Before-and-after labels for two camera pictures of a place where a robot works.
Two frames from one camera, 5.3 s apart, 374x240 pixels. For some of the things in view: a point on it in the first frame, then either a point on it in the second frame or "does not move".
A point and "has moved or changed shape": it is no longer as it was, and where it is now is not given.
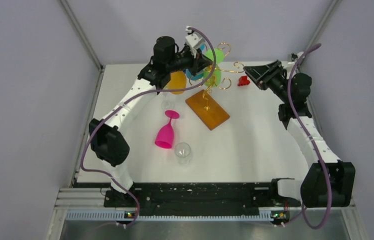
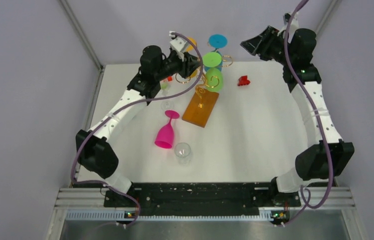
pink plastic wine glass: (165, 136) does not move
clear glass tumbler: (182, 151) does not move
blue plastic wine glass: (199, 75) → (217, 41)
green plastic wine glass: (220, 57) does not move
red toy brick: (243, 80) does not move
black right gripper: (263, 75) → (262, 43)
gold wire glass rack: (198, 101) → (202, 101)
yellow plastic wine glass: (177, 81) has moved or changed shape
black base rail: (192, 198) does not move
